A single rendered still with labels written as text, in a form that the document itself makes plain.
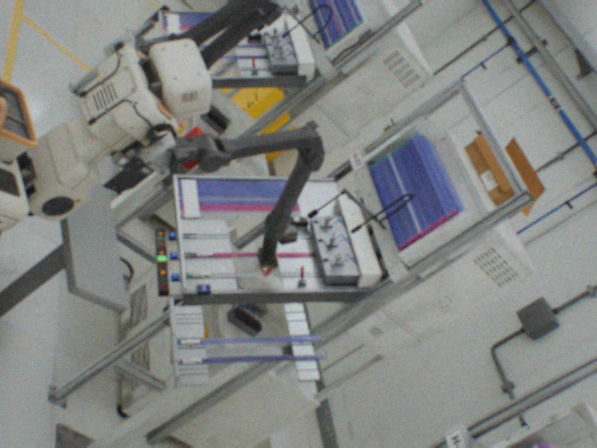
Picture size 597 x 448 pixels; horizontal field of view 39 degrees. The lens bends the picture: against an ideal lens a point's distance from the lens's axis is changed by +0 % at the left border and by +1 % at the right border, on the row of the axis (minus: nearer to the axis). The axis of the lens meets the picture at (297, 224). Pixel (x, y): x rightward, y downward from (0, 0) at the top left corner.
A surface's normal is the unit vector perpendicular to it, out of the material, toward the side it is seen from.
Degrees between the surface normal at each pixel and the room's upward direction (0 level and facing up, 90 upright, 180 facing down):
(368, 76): 90
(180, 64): 48
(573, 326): 90
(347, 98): 90
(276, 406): 90
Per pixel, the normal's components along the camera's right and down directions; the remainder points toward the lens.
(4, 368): 0.77, -0.55
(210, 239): 0.15, -0.74
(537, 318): -0.61, -0.50
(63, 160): -0.41, -0.33
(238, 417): 0.16, 0.67
